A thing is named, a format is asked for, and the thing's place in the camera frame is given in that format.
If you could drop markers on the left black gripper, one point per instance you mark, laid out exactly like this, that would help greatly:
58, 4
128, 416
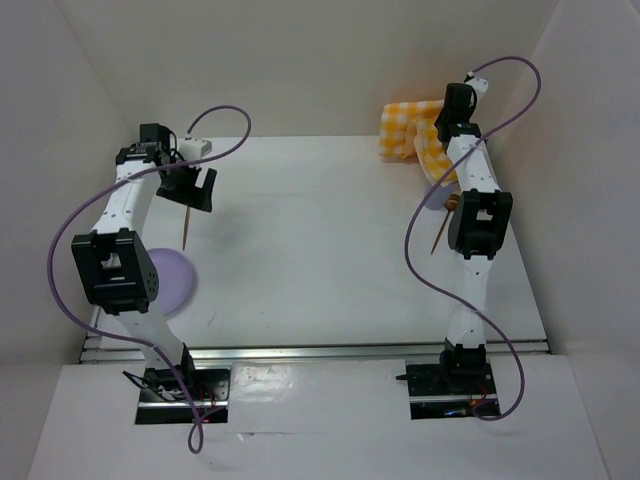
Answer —
203, 198

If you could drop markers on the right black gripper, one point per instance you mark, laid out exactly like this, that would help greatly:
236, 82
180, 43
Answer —
439, 118

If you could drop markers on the yellow checkered cloth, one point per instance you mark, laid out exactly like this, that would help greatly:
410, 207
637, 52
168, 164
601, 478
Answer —
408, 133

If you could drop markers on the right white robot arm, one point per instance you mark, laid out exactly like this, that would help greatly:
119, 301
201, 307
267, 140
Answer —
476, 232

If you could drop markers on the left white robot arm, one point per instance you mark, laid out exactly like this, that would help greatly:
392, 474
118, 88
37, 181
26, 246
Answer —
116, 270

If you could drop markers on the copper fork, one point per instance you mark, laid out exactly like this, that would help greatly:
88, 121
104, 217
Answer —
186, 227

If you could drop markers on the lavender cup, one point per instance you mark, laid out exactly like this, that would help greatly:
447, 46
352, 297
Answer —
441, 194

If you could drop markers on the copper spoon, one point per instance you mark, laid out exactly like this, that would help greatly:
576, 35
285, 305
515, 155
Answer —
450, 206

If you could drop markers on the lavender plate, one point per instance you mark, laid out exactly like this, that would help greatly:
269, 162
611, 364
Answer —
176, 277

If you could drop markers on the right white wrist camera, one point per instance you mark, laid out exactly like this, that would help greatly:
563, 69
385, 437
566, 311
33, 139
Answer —
479, 84

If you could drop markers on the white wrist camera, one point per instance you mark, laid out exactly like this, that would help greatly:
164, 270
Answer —
194, 149
479, 84

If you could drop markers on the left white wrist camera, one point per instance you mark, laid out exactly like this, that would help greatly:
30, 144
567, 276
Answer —
194, 149

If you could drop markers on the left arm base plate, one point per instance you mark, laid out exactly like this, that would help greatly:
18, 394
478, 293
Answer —
161, 405

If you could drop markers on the aluminium front rail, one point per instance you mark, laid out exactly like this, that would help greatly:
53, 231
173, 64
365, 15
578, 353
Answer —
92, 353

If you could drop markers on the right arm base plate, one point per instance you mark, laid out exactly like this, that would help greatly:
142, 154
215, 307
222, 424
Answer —
432, 395

